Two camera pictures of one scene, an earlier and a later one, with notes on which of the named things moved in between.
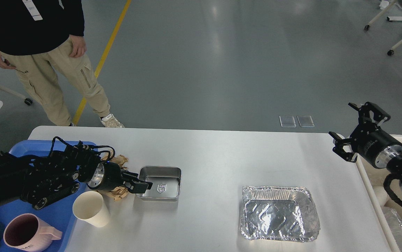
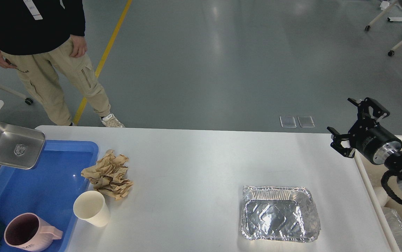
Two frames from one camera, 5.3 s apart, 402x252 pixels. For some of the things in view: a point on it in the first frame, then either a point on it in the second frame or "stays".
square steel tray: [167, 183] → [6, 144]
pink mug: [26, 232] stays
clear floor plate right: [305, 121] stays
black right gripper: [369, 139] stays
